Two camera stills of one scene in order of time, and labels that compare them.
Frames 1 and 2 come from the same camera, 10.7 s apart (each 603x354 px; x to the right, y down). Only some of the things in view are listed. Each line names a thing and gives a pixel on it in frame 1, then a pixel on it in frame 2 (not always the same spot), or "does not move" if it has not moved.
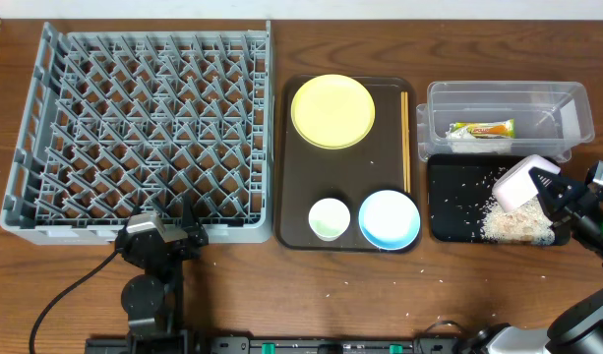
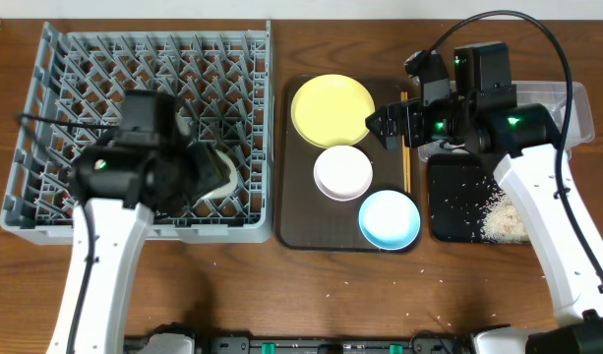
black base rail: x=335 y=344 does not move
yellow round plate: x=332 y=111 does not move
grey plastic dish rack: x=116 y=123 does not move
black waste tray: x=459 y=191 does not move
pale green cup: x=329 y=218 to x=231 y=186
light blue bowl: x=389 y=219 does not move
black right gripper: x=571 y=193 to x=411 y=111
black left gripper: x=168 y=241 to x=203 y=170
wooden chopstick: x=403 y=140 does not move
